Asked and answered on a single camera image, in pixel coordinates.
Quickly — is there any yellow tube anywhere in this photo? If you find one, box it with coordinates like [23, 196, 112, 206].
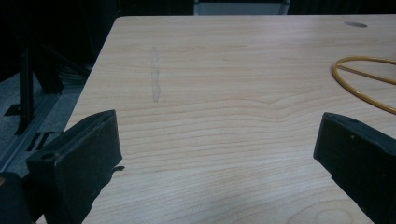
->
[331, 56, 396, 116]

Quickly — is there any black metal stand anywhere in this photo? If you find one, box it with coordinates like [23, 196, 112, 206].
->
[13, 18, 64, 136]

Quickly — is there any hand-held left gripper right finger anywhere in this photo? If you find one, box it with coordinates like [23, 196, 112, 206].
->
[313, 112, 396, 224]

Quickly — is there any grey metal floor rail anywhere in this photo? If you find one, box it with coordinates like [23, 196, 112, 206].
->
[0, 92, 62, 174]

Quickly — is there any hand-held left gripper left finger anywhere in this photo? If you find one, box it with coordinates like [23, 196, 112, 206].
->
[25, 109, 126, 224]

